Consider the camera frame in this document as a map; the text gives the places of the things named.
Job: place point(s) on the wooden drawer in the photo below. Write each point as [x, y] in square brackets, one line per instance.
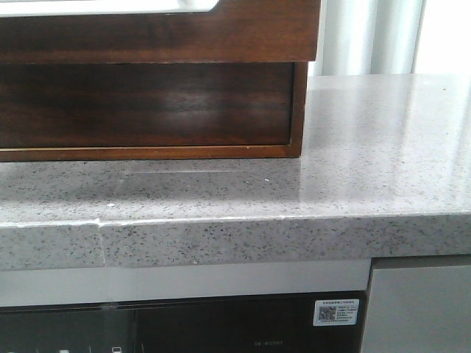
[232, 32]
[147, 106]

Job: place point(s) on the dark wooden drawer cabinet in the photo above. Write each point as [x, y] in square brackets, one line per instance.
[299, 110]

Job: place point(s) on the black built-in appliance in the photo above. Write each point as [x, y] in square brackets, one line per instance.
[256, 323]

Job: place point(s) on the white QR code sticker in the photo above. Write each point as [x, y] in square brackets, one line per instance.
[336, 312]

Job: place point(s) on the white curtain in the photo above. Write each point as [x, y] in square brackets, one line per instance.
[367, 37]

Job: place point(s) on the grey cabinet door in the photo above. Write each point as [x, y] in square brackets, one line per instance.
[423, 309]

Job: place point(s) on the white item on cabinet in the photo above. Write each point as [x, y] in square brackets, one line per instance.
[16, 9]

